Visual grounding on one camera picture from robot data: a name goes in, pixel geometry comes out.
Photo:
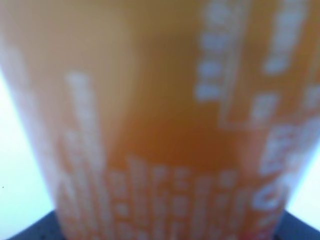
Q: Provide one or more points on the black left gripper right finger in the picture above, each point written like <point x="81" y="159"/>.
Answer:
<point x="291" y="228"/>

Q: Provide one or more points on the orange Mirinda soda bottle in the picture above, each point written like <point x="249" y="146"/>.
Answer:
<point x="166" y="119"/>

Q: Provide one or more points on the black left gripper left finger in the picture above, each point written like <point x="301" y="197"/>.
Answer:
<point x="25" y="228"/>

